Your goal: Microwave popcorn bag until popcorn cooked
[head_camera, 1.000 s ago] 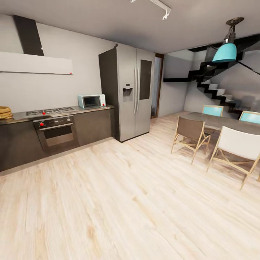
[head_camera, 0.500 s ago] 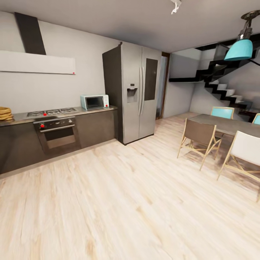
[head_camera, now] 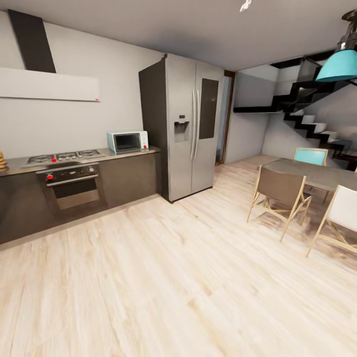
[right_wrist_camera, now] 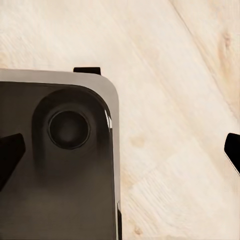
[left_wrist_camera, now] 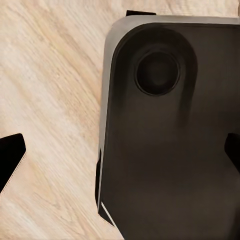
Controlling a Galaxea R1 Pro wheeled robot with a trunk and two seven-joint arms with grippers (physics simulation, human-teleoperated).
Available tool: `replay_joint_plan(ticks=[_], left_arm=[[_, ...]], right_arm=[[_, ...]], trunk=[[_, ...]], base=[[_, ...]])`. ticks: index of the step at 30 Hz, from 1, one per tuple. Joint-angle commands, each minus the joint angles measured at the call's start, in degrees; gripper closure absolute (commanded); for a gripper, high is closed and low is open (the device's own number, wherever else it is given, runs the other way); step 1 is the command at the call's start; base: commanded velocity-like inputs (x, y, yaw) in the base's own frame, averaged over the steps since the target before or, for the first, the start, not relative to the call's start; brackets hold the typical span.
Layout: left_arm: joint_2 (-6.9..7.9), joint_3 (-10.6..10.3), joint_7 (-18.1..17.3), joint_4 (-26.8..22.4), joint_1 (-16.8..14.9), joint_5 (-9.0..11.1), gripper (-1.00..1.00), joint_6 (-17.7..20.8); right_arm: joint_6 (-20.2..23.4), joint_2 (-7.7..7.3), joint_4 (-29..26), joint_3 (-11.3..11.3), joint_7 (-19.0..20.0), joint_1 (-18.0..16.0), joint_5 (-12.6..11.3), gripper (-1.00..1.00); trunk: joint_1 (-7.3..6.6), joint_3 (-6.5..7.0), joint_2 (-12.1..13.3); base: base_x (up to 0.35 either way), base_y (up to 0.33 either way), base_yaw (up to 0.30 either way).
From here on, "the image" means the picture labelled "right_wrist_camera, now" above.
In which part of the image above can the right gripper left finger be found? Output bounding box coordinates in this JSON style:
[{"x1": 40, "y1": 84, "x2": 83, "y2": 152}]
[{"x1": 0, "y1": 133, "x2": 26, "y2": 193}]

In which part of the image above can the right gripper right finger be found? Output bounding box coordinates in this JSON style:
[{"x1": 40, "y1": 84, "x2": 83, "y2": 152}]
[{"x1": 224, "y1": 132, "x2": 240, "y2": 173}]

